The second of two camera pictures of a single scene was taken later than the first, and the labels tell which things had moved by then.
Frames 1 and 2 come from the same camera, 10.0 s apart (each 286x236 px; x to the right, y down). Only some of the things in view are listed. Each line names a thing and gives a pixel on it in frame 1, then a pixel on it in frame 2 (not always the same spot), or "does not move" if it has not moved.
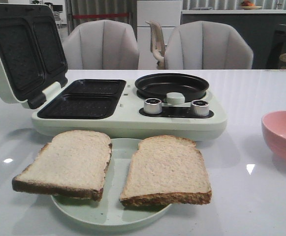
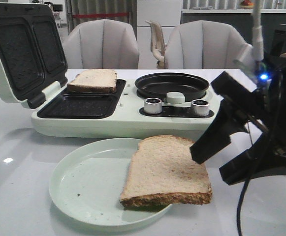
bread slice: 74,164 -> 97,80
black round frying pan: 158,85 does not move
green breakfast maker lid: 25,52 does not move
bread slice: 166,170 does not move
